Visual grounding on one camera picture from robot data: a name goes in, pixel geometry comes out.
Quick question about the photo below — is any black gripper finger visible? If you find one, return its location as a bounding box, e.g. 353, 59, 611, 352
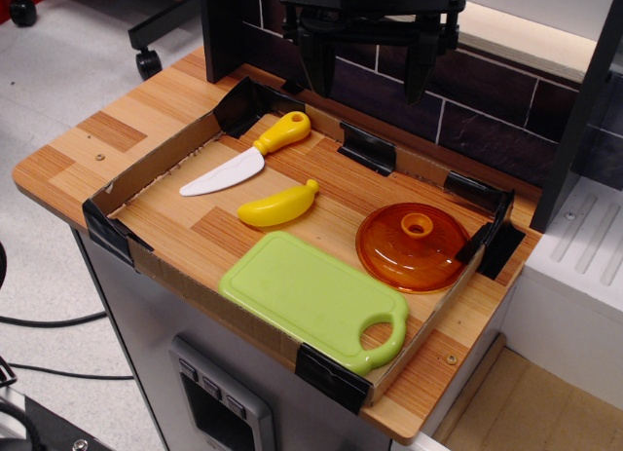
298, 29, 336, 96
404, 32, 439, 104

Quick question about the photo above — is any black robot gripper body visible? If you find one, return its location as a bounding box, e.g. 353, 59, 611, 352
277, 0, 466, 51

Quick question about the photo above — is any yellow handled white toy knife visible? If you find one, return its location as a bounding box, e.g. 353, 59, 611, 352
179, 111, 312, 197

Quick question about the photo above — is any green plastic cutting board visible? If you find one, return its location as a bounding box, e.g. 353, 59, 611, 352
218, 232, 409, 375

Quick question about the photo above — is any cardboard fence with black tape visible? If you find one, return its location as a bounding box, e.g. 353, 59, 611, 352
83, 78, 525, 412

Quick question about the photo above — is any yellow toy banana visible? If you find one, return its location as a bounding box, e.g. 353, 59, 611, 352
237, 179, 319, 227

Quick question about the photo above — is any orange transparent pot lid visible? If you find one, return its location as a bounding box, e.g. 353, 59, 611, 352
355, 203, 474, 293

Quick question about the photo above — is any black chair base with casters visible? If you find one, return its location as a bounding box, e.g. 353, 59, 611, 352
7, 0, 199, 81

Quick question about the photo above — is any white toy sink drainboard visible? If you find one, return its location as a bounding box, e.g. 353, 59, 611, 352
502, 178, 622, 399

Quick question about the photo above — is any grey toy oven cabinet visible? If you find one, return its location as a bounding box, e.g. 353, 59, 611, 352
71, 226, 390, 451

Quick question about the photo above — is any black equipment lower left corner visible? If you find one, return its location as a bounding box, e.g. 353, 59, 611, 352
1, 358, 112, 451

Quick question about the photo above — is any black vertical post left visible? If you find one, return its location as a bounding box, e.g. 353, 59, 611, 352
200, 0, 260, 84

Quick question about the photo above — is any black vertical post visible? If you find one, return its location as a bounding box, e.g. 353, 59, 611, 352
200, 0, 260, 84
531, 0, 622, 233

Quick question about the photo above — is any black vertical post right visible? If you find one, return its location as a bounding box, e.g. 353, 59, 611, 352
531, 0, 622, 233

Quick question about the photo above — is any black floor cable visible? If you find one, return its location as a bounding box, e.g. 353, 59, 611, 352
0, 310, 135, 382

